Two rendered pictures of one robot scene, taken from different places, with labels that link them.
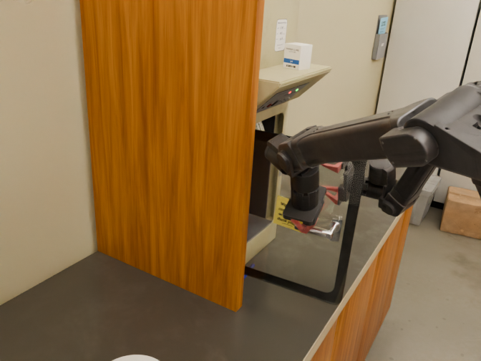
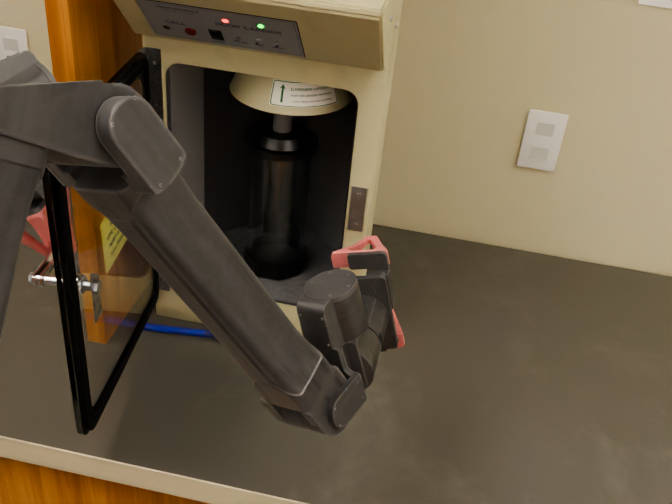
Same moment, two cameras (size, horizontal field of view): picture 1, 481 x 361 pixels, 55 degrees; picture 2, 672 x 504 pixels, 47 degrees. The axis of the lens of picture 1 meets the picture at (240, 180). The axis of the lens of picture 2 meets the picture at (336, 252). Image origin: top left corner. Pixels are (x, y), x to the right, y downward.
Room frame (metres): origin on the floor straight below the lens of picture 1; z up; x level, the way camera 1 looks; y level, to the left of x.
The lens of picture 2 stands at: (0.94, -0.99, 1.75)
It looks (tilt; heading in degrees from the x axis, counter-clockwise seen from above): 33 degrees down; 68
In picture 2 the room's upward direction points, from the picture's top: 6 degrees clockwise
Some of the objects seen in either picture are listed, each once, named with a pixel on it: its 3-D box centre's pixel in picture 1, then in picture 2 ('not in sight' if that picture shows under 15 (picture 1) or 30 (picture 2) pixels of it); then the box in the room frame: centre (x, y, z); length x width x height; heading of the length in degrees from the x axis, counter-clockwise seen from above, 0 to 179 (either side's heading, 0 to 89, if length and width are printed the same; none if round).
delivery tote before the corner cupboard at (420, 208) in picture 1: (396, 192); not in sight; (3.58, -1.33, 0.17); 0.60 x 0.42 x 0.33; 58
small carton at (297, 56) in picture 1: (297, 56); not in sight; (1.20, -0.13, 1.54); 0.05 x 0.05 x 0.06; 49
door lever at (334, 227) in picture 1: (316, 227); (65, 264); (0.92, -0.18, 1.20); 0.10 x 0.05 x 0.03; 65
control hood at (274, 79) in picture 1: (285, 90); (249, 20); (1.16, -0.10, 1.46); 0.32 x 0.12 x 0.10; 150
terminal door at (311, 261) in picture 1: (290, 218); (112, 241); (0.98, -0.13, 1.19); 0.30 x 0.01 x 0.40; 65
